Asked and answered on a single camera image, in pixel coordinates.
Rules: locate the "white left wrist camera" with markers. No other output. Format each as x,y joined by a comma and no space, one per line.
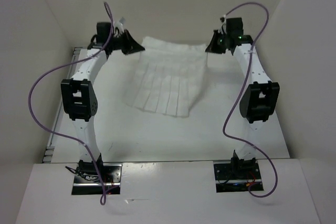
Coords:
119,27

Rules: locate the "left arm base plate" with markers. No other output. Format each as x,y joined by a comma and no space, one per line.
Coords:
89,184

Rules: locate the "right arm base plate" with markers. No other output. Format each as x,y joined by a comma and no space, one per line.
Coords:
231,182

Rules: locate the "aluminium table frame rail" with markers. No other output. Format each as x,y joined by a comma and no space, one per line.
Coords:
49,150

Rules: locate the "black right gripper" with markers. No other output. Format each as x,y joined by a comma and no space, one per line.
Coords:
213,48

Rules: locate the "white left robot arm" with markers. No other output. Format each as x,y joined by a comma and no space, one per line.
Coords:
78,96

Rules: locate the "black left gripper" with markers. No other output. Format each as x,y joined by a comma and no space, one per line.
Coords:
130,45

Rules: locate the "white pleated skirt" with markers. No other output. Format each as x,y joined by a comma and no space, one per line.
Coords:
168,78

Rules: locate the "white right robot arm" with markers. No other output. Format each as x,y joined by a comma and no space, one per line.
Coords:
258,100

